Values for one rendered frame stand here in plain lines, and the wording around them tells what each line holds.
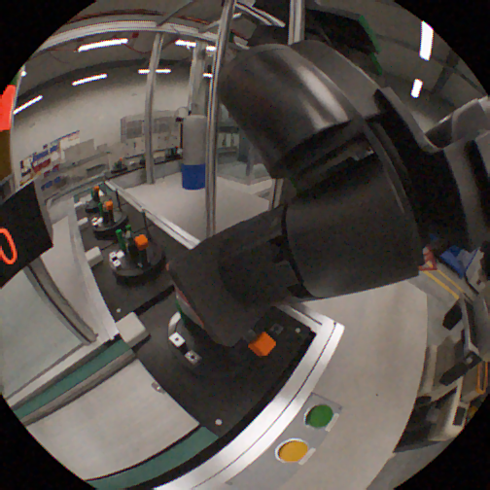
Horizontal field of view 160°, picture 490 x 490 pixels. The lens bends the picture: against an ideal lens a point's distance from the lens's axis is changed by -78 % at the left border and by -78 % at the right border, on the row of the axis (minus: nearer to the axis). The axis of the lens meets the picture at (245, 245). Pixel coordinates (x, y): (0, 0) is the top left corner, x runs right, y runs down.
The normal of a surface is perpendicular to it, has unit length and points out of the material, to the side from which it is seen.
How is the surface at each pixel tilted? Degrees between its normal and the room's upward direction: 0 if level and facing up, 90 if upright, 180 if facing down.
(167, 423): 0
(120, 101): 90
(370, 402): 0
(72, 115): 90
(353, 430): 0
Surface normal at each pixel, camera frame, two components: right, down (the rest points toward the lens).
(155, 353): 0.08, -0.80
